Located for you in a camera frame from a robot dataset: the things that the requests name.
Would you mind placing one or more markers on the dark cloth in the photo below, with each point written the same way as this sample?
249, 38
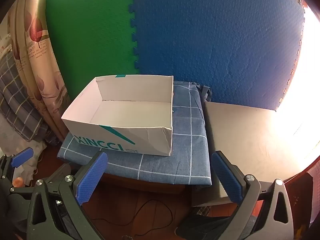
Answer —
200, 226

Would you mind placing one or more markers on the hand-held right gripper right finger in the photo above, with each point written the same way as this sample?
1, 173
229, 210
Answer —
227, 180

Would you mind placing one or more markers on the small orange object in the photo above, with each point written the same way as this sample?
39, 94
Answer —
18, 182

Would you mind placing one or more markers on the leaf print curtain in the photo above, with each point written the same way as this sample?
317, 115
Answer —
37, 55

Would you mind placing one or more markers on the blue plaid cushion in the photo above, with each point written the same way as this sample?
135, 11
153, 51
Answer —
185, 150

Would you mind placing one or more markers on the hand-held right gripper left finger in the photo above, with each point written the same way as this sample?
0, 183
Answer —
92, 178

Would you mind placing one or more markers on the grey plaid blanket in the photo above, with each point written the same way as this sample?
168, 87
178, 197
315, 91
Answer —
15, 100

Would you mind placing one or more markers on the blue foam mat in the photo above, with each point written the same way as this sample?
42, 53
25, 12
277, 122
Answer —
212, 30

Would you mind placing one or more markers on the white low table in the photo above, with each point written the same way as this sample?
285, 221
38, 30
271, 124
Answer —
250, 135

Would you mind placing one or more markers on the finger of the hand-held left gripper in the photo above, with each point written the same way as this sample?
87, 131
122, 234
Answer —
23, 157

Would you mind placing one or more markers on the white cardboard box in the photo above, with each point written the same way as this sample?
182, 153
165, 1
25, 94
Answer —
150, 140

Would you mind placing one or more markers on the dark wooden bench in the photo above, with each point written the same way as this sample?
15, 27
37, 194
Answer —
145, 183

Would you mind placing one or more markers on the green foam mat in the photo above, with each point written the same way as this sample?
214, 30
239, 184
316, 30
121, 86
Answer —
87, 30

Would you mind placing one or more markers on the white plastic bag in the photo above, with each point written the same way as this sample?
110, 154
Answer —
30, 170

